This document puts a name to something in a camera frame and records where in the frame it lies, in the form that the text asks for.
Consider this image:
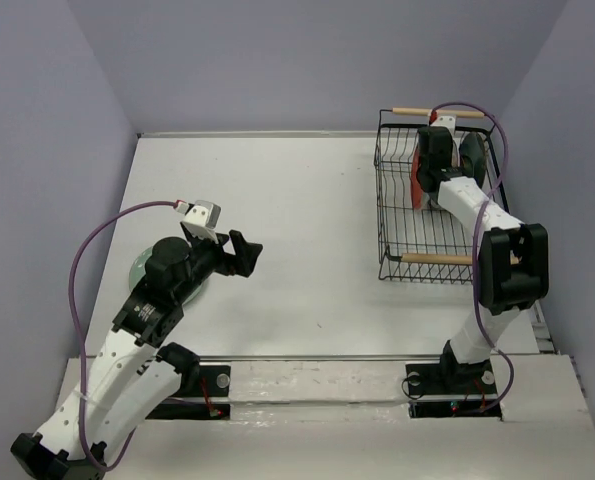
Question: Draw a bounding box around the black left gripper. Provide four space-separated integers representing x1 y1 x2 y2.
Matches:
176 230 263 302

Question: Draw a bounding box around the dark teal blossom plate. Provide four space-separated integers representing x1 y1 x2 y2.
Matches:
459 132 487 187

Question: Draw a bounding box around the red teal floral plate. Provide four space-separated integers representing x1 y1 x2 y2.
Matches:
410 146 427 210

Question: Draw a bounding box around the light green flower plate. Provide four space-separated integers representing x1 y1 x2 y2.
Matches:
128 247 206 307

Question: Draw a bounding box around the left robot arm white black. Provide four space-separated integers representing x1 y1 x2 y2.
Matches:
11 230 263 479

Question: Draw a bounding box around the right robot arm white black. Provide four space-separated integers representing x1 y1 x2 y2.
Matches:
415 124 549 392

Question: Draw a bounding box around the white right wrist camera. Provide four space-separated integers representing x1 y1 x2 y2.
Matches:
429 110 457 133

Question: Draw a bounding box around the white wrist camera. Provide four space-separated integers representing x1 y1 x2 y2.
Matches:
429 110 457 133
176 200 221 243

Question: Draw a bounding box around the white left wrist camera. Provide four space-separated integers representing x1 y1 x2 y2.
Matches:
176 200 221 243

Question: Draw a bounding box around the black wire dish rack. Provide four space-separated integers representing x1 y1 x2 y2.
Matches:
373 107 511 284

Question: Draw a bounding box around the metal table rail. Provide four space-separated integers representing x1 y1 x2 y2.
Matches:
200 351 564 362

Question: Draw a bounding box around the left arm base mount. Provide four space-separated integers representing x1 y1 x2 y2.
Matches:
146 364 231 421

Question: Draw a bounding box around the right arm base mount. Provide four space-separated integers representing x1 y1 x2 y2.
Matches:
401 361 502 419

